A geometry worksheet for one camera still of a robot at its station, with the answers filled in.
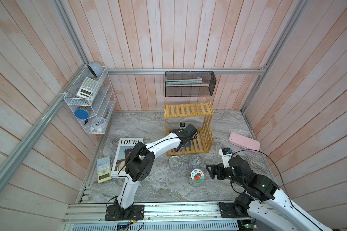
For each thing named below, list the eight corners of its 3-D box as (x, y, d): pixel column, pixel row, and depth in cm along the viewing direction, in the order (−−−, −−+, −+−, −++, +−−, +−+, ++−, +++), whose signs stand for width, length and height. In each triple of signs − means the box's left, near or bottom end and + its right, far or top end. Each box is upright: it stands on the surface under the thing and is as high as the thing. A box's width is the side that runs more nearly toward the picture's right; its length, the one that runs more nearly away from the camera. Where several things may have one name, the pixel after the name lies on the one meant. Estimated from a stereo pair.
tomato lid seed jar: (189, 186, 84) (191, 182, 77) (188, 174, 88) (190, 168, 81) (202, 186, 84) (205, 182, 77) (201, 174, 88) (203, 168, 81)
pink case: (227, 140, 104) (228, 138, 102) (230, 132, 109) (231, 130, 107) (257, 152, 98) (259, 150, 96) (258, 143, 103) (260, 141, 101)
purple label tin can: (189, 169, 89) (190, 165, 84) (188, 159, 94) (189, 154, 88) (200, 169, 89) (201, 165, 84) (198, 159, 94) (200, 154, 88)
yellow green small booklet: (99, 183, 85) (97, 181, 83) (97, 161, 94) (96, 159, 92) (112, 178, 87) (110, 177, 85) (109, 157, 96) (108, 156, 94)
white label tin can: (168, 170, 90) (168, 166, 85) (169, 160, 95) (168, 155, 90) (180, 170, 90) (181, 166, 85) (180, 160, 95) (180, 155, 90)
